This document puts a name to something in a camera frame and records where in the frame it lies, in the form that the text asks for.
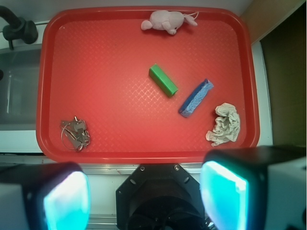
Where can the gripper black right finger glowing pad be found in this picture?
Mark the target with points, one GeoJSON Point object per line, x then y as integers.
{"type": "Point", "coordinates": [260, 188]}

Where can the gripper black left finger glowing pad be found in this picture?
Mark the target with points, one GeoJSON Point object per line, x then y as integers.
{"type": "Point", "coordinates": [44, 197]}

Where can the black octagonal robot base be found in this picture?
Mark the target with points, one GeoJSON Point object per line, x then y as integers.
{"type": "Point", "coordinates": [160, 197]}

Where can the silver key bunch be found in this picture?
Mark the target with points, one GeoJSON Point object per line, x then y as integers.
{"type": "Point", "coordinates": [74, 134]}

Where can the crumpled beige paper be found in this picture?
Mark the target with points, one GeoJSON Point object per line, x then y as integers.
{"type": "Point", "coordinates": [227, 125]}

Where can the blue sponge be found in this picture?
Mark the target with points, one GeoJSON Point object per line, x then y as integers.
{"type": "Point", "coordinates": [195, 99]}

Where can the steel sink basin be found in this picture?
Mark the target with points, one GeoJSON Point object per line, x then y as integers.
{"type": "Point", "coordinates": [19, 72]}

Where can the red plastic tray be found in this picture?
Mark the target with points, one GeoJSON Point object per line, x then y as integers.
{"type": "Point", "coordinates": [95, 65]}

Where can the green rectangular block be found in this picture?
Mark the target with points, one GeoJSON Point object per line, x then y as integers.
{"type": "Point", "coordinates": [162, 80]}

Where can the black faucet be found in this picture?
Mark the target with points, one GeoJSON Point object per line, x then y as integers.
{"type": "Point", "coordinates": [17, 28]}

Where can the pink plush toy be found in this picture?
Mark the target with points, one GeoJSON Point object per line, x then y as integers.
{"type": "Point", "coordinates": [169, 21]}

